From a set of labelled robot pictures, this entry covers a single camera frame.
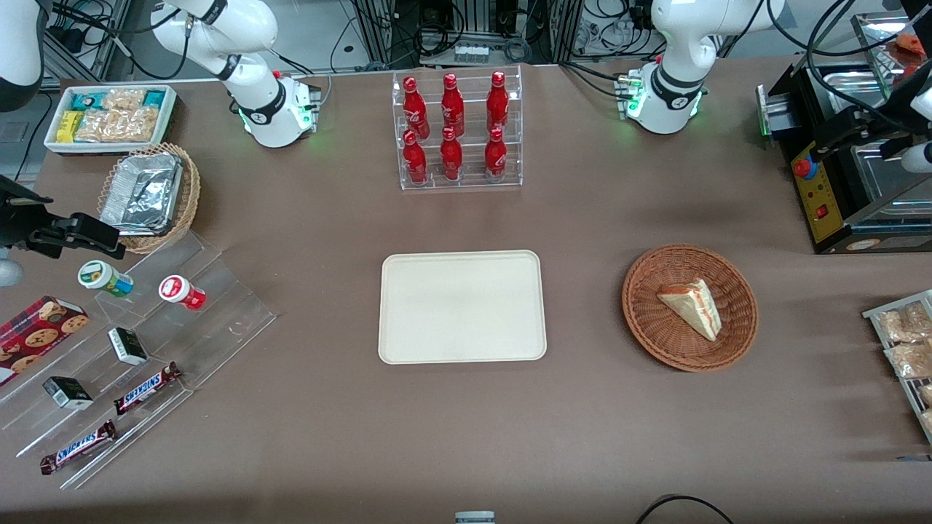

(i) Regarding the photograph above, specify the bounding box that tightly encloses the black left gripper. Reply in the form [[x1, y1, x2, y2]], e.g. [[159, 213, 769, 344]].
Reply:
[[813, 64, 932, 164]]

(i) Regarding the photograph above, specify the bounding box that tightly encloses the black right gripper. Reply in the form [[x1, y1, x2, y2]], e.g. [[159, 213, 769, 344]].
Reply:
[[0, 175, 126, 260]]

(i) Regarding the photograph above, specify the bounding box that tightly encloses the shiny metal tray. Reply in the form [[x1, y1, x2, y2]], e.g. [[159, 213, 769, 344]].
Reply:
[[850, 10, 932, 97]]

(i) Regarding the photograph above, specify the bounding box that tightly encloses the light tan wicker basket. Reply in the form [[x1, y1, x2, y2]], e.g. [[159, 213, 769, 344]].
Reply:
[[96, 142, 202, 255]]

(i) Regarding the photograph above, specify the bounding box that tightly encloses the triangular wrapped sandwich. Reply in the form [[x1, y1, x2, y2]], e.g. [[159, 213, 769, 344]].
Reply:
[[657, 279, 722, 342]]

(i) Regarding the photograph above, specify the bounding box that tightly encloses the brown round wicker basket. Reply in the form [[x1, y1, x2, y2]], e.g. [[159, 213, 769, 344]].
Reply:
[[622, 244, 759, 373]]

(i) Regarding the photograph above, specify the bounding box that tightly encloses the cream rectangular plastic tray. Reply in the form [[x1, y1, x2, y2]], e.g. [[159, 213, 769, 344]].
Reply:
[[378, 250, 548, 365]]

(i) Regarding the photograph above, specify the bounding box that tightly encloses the green lidded yogurt cup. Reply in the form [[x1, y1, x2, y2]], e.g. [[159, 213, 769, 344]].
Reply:
[[77, 259, 135, 298]]

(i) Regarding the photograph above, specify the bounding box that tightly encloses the black sealing machine yellow panel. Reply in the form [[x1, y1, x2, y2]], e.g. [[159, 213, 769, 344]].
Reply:
[[756, 60, 932, 255]]

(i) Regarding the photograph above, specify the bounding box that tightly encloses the orange food item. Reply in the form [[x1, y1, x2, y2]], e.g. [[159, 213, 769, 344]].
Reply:
[[893, 32, 928, 63]]

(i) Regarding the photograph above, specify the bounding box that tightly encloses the red plaid cookie box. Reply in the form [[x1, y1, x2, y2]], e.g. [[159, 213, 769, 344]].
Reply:
[[0, 295, 90, 387]]

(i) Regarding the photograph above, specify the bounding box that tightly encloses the yellow snack packet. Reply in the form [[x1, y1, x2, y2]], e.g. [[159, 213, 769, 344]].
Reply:
[[56, 110, 85, 144]]

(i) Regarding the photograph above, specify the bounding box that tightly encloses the red lidded yogurt cup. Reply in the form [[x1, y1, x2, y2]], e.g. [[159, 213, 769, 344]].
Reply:
[[158, 274, 207, 311]]

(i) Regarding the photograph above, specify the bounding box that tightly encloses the small dark green box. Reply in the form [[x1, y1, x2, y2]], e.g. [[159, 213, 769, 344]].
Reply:
[[107, 327, 149, 367], [42, 376, 95, 410]]

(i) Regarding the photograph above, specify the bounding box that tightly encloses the large clear cracker bag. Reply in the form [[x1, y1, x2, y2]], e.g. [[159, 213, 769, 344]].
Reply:
[[74, 107, 159, 143]]

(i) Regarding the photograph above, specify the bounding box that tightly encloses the small clear cracker bag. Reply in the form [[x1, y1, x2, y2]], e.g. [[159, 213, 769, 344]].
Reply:
[[101, 87, 147, 112]]

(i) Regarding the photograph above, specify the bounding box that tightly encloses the white rectangular snack bin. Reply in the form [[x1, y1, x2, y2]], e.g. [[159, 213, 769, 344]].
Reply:
[[44, 84, 178, 156]]

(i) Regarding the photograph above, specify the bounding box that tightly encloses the clear acrylic stepped stand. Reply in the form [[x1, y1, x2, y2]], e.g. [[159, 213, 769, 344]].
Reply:
[[0, 229, 278, 491]]

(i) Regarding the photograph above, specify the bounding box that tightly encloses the Snickers chocolate bar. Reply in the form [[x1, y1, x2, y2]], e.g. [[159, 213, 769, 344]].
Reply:
[[112, 361, 183, 416], [39, 419, 118, 476]]

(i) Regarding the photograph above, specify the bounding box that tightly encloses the red Coca-Cola bottle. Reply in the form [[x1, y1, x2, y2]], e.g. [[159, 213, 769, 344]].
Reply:
[[441, 73, 466, 138], [402, 130, 429, 186], [483, 127, 508, 182], [439, 126, 464, 182], [486, 71, 510, 134], [402, 76, 431, 140]]

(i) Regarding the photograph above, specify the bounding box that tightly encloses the clear acrylic bottle rack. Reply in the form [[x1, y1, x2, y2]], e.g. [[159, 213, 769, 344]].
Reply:
[[392, 65, 524, 192]]

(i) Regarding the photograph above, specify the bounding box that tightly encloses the grey wire snack tray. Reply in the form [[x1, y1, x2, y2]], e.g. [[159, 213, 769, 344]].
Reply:
[[862, 289, 932, 445]]

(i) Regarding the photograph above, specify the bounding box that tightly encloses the black looped cable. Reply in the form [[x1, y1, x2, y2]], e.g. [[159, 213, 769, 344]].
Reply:
[[635, 494, 737, 524]]

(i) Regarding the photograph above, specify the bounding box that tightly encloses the black cable bundle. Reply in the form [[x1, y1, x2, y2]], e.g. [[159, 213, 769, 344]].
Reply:
[[331, 0, 536, 70]]

